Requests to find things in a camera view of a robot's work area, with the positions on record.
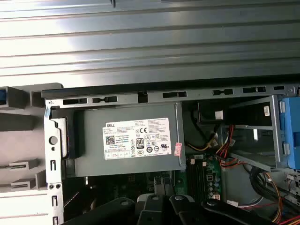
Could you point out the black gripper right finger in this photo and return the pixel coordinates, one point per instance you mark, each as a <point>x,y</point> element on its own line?
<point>229,215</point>

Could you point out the green motherboard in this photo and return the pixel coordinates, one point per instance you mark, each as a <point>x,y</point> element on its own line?
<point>211,168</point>

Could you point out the metal drive cage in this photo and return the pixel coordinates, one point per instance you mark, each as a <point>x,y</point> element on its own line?
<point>274,131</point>

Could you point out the black RAM slot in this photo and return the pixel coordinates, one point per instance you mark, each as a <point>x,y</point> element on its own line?
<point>198,180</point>
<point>193,180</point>
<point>202,180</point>
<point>189,180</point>

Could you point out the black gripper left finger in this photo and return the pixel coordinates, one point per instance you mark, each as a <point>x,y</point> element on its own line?
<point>122,211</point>

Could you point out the grey power supply unit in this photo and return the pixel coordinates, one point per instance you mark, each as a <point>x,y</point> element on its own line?
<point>131,164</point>

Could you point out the black optical drive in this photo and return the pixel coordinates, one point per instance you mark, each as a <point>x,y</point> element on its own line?
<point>246,112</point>

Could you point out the black open PC case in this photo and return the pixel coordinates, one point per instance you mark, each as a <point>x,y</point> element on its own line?
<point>54,164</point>

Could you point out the blue empty drive carrier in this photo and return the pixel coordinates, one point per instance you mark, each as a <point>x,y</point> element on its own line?
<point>291,129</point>

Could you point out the hard disk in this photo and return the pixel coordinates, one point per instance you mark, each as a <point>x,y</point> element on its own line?
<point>2,97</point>

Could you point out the grey parts rack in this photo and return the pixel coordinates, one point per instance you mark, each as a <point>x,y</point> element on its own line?
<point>21,131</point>

